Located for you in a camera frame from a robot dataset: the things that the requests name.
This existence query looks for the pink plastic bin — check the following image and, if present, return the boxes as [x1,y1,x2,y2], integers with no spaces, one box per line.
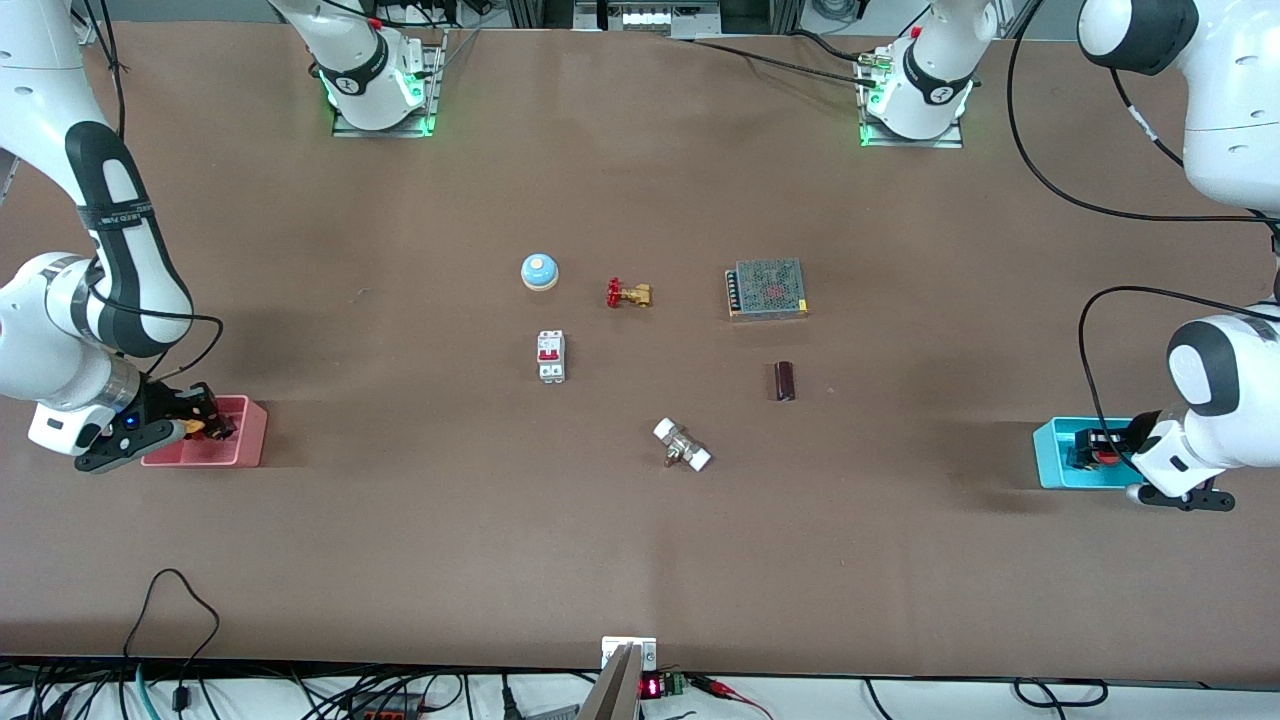
[140,395,269,469]

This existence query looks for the cyan plastic bin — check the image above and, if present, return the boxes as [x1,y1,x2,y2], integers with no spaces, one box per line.
[1032,416,1153,491]

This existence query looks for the metal mesh power supply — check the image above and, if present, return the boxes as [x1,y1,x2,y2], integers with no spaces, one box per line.
[725,258,811,323]

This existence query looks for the metal valve white caps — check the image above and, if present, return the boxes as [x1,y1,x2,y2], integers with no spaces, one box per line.
[652,416,714,474]

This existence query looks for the white lit control box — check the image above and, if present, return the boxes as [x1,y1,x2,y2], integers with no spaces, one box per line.
[573,0,723,34]

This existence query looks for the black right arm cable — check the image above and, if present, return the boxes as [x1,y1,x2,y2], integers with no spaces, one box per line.
[70,0,225,383]

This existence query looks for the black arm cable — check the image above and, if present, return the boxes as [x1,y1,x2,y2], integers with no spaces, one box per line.
[1007,0,1280,473]
[70,0,225,383]

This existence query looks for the black looped cable with plug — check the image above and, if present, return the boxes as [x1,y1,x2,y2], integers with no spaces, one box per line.
[122,567,222,713]

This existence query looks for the black coiled cable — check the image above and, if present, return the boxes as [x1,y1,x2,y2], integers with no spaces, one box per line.
[1013,677,1110,710]

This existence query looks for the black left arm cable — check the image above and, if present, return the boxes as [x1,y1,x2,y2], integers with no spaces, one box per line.
[1007,0,1280,473]

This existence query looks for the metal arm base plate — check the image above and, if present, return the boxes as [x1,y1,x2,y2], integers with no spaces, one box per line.
[331,28,447,139]
[858,48,965,150]

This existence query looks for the red alligator clip cable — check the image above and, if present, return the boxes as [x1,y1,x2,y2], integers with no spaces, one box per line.
[697,674,776,720]

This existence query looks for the silver table edge bracket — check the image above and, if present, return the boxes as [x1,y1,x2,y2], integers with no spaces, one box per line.
[600,635,659,673]

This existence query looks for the grey aluminium camera post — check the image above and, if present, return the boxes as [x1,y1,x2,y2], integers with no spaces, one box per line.
[577,642,643,720]

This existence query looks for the black cable across table edge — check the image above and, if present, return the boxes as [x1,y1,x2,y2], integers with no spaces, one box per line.
[688,28,883,89]

